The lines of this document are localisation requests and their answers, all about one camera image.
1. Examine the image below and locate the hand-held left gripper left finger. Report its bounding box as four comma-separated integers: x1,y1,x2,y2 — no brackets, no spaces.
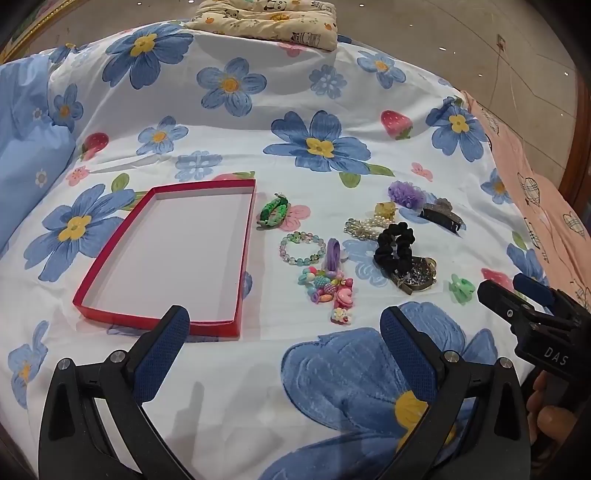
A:
38,305,195,480

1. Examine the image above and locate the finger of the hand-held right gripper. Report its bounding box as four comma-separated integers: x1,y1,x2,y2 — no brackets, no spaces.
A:
512,272,556,309
477,278,539,334

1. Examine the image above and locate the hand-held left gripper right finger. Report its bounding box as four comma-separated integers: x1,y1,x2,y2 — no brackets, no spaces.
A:
374,306,533,480

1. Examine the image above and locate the green claw hair clip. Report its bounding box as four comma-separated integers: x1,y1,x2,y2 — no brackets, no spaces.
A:
448,273,476,305

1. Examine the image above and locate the brown hair ring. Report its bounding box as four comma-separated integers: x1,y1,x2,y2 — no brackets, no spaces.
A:
392,255,439,296

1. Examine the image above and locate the pink charm hair clip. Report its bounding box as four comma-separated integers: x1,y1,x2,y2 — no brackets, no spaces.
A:
329,276,356,326

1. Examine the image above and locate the red shallow cardboard box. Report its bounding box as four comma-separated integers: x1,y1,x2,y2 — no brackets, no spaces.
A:
72,178,257,341

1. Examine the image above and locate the black fabric scrunchie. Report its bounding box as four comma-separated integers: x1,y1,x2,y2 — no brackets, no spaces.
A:
373,222,417,279

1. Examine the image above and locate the purple ribbon hair tie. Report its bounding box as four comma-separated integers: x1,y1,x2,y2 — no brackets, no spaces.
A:
325,237,347,273

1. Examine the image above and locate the pastel glass bead bracelet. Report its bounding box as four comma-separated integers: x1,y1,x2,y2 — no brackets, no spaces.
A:
278,232,328,267

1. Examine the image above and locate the green braided bracelet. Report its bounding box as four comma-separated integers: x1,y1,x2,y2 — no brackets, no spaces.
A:
257,194,291,230

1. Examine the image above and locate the person's right hand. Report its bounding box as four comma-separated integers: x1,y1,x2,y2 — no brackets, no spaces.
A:
525,369,585,446

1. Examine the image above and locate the glittery metal charm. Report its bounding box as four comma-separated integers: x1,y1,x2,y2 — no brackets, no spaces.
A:
401,265,430,288

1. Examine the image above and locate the pink printed cloth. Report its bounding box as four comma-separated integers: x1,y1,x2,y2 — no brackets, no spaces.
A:
459,90,591,308

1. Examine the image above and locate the black claw hair clip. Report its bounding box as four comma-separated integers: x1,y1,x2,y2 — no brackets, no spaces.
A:
418,198,465,232

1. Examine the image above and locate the purple flower scrunchie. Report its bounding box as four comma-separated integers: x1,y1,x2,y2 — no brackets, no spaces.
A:
388,181,426,210

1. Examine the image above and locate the light blue pillow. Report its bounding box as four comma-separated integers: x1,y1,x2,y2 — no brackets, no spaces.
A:
0,55,77,259

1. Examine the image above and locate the blue floral bedsheet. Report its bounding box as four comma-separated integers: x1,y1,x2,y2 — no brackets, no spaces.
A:
0,21,571,480

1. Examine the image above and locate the panda printed quilt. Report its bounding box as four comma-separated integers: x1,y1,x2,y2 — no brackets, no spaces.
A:
185,0,339,51

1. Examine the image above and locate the colorful chunky bead bracelet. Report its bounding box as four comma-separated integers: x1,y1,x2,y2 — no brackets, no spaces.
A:
298,265,345,305

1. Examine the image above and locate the pearl bead hair tie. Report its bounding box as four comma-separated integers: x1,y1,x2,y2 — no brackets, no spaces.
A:
344,216,393,241

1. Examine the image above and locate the gold picture frame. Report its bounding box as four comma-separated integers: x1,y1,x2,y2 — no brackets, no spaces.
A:
0,0,54,63

